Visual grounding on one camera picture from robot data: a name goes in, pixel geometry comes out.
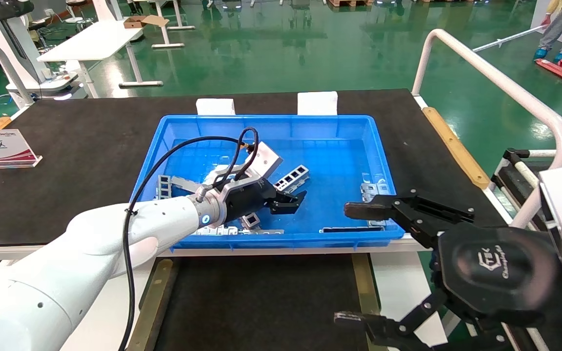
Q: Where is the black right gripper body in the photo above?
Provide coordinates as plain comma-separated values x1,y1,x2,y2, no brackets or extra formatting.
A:
435,225,561,322

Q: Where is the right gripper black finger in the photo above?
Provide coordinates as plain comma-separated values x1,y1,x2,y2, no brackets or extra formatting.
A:
343,189,475,249
334,289,508,351

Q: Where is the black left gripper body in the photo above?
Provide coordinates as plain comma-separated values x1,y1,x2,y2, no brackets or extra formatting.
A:
222,178,279,227

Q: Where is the long pale metal strip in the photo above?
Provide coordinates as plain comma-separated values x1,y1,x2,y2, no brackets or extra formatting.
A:
191,226,284,236

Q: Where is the blue plastic bin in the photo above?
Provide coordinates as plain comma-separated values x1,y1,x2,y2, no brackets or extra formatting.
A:
119,115,405,251

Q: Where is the dark thin metal strip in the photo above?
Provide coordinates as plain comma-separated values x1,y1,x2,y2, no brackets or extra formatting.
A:
320,225,384,234

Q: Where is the long flat grey metal plate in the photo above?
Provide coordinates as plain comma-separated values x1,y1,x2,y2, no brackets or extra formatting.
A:
170,175,214,196

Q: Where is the long wooden edge strip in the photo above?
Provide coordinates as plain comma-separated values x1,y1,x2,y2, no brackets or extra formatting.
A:
422,107,491,190

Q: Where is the white foam block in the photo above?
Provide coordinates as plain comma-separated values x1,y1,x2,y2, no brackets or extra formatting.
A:
297,92,339,117
196,98,237,117

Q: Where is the black table mat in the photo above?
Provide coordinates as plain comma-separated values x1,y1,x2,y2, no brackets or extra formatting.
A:
0,89,512,247

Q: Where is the white desk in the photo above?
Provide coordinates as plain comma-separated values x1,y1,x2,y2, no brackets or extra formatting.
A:
37,19,164,98
130,0,197,50

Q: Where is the long white pole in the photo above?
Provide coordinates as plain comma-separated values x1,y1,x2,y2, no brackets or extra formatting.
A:
471,24,546,53

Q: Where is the open cardboard box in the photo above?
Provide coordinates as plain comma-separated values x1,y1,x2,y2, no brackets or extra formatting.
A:
124,15,170,29

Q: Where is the acrylic sign with red print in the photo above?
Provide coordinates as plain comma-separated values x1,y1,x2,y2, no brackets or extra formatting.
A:
0,129,43,170

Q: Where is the small folded metal bracket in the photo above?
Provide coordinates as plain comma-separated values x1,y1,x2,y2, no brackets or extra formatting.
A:
361,179,390,227

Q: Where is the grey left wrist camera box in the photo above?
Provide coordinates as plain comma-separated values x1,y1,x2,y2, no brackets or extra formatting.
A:
246,141,284,182

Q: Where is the grey ladder-shaped metal bracket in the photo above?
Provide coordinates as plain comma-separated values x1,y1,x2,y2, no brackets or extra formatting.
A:
157,175,173,202

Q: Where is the black cart frame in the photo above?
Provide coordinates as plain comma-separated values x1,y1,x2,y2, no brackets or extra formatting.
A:
491,148,547,218

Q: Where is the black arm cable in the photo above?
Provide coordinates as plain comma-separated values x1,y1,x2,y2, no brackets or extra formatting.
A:
119,126,261,351

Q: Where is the white tubular guard rail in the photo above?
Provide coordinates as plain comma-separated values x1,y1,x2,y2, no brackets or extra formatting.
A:
411,29,562,230

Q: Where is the grey tubular guard rail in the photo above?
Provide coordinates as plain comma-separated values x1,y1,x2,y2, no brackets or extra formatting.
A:
0,39,36,109

